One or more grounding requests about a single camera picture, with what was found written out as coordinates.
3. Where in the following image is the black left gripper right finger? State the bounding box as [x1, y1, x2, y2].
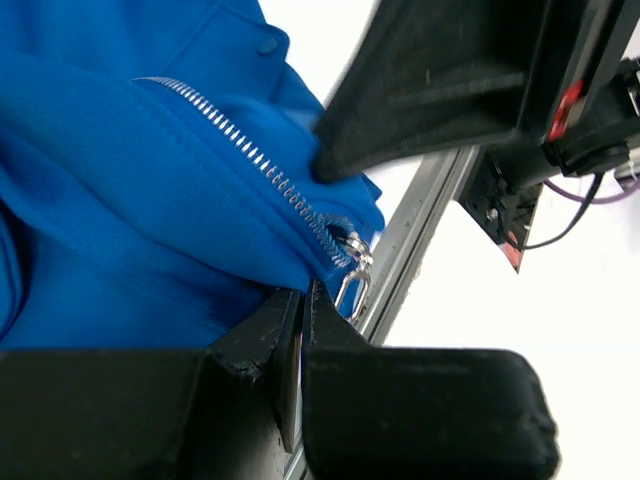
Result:
[302, 282, 560, 479]

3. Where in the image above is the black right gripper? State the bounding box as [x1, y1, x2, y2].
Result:
[463, 1, 639, 269]

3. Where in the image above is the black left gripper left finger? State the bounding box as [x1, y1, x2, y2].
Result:
[1, 290, 301, 479]

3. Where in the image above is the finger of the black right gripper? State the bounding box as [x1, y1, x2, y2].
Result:
[312, 0, 552, 183]

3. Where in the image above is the silver zipper pull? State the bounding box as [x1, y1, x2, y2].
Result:
[334, 232, 374, 326]

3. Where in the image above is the blue zip-up fleece jacket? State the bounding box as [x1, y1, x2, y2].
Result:
[1, 1, 385, 349]

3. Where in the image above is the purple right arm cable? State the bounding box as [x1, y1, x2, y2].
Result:
[542, 174, 640, 205]

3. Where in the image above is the aluminium front rail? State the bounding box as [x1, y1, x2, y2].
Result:
[284, 147, 484, 480]

